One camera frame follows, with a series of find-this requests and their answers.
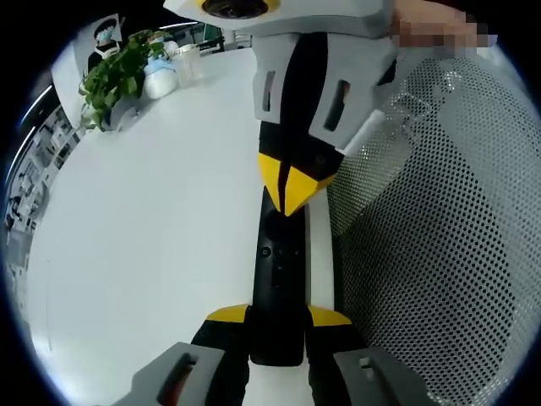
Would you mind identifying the black remote control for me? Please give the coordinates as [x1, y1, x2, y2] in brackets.
[249, 185, 313, 367]

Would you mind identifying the clear glass jar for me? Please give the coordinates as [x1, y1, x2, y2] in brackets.
[175, 43, 205, 86]

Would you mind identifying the green leafy plant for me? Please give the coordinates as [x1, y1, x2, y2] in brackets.
[78, 29, 170, 132]

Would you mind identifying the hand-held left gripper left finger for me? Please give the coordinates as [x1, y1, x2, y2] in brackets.
[112, 303, 254, 406]

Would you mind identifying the white vase with blue band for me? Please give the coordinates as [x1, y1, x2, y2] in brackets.
[143, 36, 178, 101]

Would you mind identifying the white mesh office chair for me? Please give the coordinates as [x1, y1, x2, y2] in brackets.
[327, 52, 540, 406]

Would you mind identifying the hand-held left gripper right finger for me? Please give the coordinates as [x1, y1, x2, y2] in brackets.
[303, 304, 432, 406]

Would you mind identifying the grey plant pot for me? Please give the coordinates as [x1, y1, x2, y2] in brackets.
[104, 99, 141, 131]

